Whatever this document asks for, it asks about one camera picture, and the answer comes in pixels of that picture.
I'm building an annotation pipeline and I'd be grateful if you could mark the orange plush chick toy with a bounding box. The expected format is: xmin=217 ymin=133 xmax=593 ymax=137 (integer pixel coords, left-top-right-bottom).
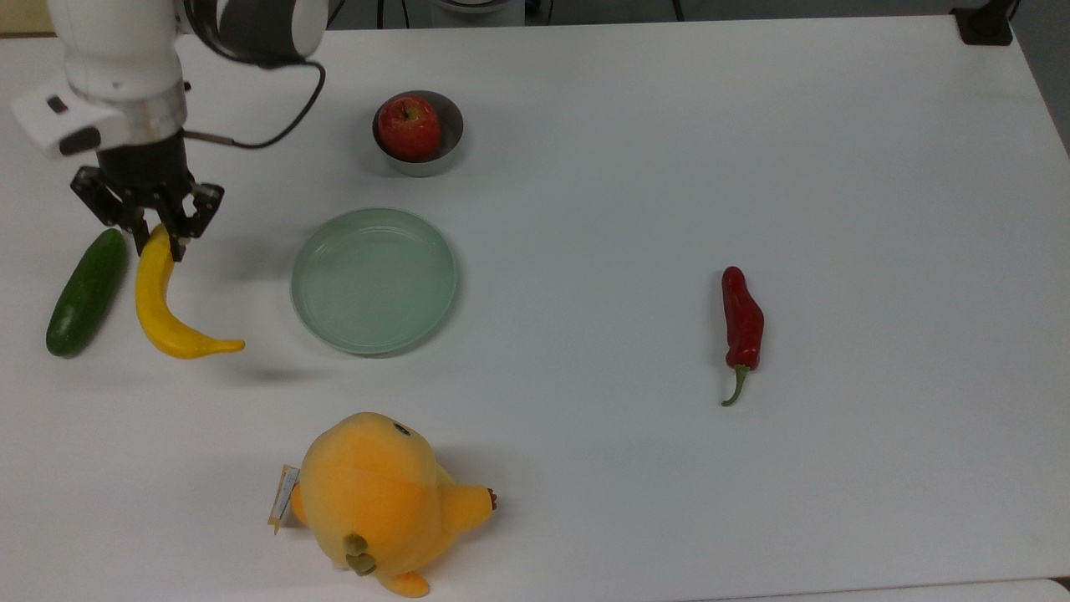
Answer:
xmin=267 ymin=411 xmax=499 ymax=599

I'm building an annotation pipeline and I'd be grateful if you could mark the green cucumber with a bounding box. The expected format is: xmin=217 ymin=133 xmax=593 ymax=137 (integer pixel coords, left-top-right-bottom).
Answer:
xmin=45 ymin=227 xmax=128 ymax=359

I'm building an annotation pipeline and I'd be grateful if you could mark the black clamp mount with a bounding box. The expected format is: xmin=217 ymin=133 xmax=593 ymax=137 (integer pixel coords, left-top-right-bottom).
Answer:
xmin=951 ymin=0 xmax=1022 ymax=47

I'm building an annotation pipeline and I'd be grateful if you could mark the yellow banana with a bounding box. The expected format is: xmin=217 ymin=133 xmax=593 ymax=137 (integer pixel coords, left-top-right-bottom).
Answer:
xmin=135 ymin=223 xmax=247 ymax=361

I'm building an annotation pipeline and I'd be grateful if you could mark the pale green plastic plate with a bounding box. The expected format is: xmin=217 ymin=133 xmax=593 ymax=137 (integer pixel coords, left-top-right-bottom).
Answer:
xmin=289 ymin=207 xmax=460 ymax=356

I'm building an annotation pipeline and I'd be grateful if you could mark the small steel bowl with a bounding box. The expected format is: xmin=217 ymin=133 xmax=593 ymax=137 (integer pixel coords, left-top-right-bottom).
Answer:
xmin=372 ymin=89 xmax=466 ymax=178

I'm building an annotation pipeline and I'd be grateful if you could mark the red chili pepper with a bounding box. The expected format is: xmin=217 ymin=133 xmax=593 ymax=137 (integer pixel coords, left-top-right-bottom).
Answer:
xmin=721 ymin=266 xmax=766 ymax=408

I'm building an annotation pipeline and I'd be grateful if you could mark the red apple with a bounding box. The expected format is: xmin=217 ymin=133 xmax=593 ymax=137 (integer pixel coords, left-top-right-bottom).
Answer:
xmin=378 ymin=94 xmax=442 ymax=162

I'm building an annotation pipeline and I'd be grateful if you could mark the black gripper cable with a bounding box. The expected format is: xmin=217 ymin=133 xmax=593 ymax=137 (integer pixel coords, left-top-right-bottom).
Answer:
xmin=182 ymin=60 xmax=328 ymax=152

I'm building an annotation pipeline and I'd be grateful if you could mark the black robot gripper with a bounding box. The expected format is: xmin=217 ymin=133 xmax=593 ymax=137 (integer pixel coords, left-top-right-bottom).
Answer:
xmin=70 ymin=132 xmax=226 ymax=263

